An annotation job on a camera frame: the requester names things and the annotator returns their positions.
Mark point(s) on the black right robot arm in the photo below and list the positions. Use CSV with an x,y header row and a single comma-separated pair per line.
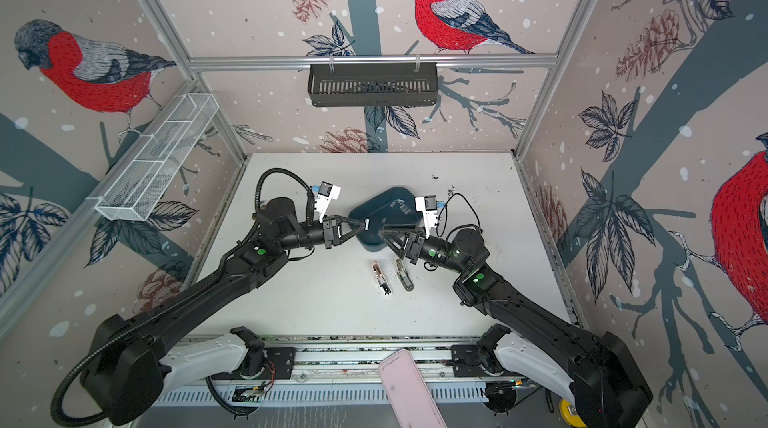
x,y
596,374

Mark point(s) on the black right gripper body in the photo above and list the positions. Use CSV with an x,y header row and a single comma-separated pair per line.
x,y
411,245

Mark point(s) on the staples strip in tray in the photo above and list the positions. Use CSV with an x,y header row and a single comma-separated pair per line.
x,y
401,206

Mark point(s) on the pink flat case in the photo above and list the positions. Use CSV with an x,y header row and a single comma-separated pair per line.
x,y
407,392

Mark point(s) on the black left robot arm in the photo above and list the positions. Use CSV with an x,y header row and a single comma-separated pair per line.
x,y
124,373

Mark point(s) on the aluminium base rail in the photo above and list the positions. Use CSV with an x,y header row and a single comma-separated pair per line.
x,y
318,371

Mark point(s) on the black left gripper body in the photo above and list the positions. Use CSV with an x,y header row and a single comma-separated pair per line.
x,y
329,236

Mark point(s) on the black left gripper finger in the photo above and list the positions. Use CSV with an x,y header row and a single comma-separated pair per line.
x,y
342,236
353,223

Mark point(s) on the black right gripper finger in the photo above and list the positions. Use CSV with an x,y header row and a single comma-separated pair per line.
x,y
400,230
397,241

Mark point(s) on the black wire basket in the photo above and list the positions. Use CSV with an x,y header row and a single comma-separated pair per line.
x,y
373,85

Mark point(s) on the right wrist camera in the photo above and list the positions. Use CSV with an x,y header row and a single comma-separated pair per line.
x,y
430,209

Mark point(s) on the teal plastic tray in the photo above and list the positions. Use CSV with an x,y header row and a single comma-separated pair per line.
x,y
379,214

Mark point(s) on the horizontal aluminium bar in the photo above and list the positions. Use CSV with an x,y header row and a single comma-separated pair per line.
x,y
491,61

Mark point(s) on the yellow tape measure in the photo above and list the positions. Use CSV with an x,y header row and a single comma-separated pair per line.
x,y
569,415

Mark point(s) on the white wire basket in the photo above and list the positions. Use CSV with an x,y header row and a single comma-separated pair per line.
x,y
140,186

